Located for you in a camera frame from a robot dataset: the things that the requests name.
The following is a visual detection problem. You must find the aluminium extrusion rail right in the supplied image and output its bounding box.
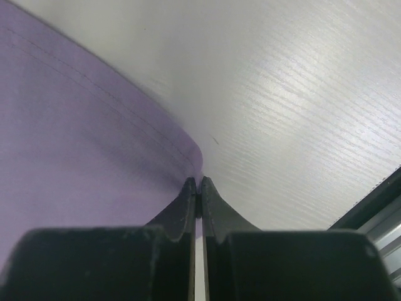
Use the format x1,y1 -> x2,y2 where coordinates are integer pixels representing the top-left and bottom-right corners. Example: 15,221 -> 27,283
367,214 -> 400,288

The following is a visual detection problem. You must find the lavender purple t-shirt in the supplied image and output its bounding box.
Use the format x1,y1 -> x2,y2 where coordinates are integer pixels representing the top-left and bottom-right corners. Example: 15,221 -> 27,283
1,1 -> 202,261

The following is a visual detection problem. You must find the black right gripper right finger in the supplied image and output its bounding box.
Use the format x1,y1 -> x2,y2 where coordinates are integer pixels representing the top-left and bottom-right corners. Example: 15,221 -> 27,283
200,176 -> 261,300

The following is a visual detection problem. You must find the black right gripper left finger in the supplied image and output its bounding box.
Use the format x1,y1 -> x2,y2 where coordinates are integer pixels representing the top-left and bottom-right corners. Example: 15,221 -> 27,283
145,178 -> 197,300

